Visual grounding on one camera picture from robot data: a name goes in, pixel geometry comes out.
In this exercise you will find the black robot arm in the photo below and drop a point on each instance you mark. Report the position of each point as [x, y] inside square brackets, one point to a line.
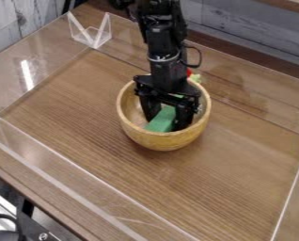
[163, 29]

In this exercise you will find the brown wooden bowl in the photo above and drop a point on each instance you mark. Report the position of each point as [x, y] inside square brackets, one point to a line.
[159, 141]

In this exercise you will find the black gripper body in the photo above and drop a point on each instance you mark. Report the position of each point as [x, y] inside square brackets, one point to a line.
[167, 83]

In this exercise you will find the green rectangular block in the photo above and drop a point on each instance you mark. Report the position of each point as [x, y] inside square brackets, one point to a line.
[162, 123]

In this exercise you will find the clear acrylic corner bracket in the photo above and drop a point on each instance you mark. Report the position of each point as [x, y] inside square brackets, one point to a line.
[92, 36]

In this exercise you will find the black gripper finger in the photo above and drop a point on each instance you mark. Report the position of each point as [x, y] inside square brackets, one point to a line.
[150, 103]
[184, 116]

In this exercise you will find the clear acrylic enclosure wall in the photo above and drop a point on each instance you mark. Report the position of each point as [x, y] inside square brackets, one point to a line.
[228, 188]

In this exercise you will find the black device with logo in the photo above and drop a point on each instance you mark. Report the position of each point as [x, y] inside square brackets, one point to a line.
[39, 227]

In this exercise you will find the red toy strawberry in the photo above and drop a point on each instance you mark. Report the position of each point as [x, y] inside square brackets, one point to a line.
[195, 77]

